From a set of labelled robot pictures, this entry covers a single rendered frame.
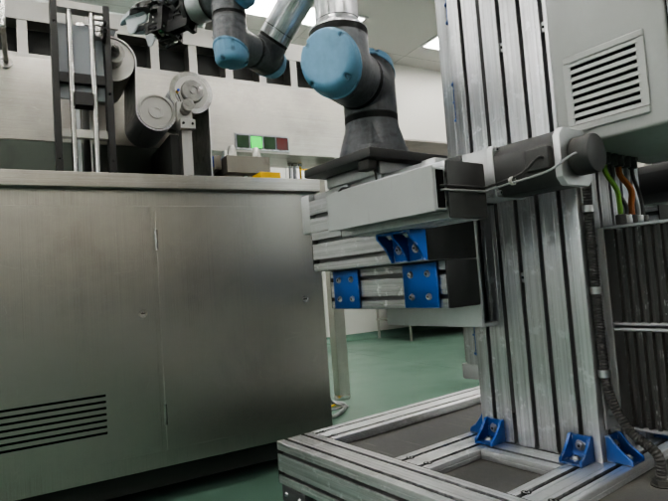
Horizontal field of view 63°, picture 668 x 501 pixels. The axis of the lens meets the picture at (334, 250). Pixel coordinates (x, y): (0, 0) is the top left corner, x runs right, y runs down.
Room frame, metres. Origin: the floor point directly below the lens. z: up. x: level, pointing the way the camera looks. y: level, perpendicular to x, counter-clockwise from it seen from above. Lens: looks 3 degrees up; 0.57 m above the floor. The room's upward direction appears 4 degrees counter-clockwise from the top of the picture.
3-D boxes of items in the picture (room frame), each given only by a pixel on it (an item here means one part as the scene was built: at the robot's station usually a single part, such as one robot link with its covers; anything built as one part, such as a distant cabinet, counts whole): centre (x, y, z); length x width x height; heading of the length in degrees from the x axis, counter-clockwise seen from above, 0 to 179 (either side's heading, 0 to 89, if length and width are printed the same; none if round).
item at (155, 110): (1.88, 0.62, 1.17); 0.26 x 0.12 x 0.12; 30
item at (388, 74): (1.16, -0.10, 0.98); 0.13 x 0.12 x 0.14; 153
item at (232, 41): (1.19, 0.19, 1.11); 0.11 x 0.08 x 0.11; 153
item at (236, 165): (2.06, 0.37, 1.00); 0.40 x 0.16 x 0.06; 30
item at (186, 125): (1.78, 0.46, 1.05); 0.06 x 0.05 x 0.31; 30
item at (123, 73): (1.83, 0.73, 1.33); 0.25 x 0.14 x 0.14; 30
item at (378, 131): (1.17, -0.10, 0.87); 0.15 x 0.15 x 0.10
